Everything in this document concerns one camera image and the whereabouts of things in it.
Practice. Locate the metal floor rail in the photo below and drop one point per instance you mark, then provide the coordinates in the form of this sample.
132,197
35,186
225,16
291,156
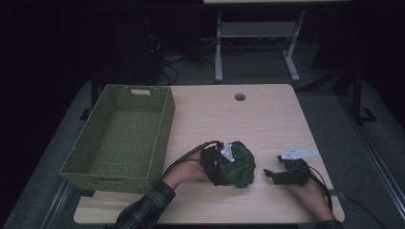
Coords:
375,159
55,203

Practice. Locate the grey tape strip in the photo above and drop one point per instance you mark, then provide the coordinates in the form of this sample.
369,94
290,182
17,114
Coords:
332,192

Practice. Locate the black frame post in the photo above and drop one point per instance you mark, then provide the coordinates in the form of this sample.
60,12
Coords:
357,95

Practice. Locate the person's right hand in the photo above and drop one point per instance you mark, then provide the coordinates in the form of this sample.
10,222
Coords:
310,197

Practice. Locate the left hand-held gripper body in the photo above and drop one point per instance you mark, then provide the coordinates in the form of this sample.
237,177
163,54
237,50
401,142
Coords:
213,167

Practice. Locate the green plush dinosaur costume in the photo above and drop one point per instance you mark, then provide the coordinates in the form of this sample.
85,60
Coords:
243,168

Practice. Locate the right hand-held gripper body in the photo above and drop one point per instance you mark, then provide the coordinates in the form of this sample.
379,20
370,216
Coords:
294,173

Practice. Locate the grey metal stand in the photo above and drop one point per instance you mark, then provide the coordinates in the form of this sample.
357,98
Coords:
254,30

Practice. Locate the green woven basket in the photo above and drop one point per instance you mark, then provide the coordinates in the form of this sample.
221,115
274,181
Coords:
127,178

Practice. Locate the person's left hand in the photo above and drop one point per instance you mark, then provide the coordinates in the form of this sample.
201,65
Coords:
187,171

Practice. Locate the dark computer tower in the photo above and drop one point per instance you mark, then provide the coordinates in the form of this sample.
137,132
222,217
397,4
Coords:
133,47

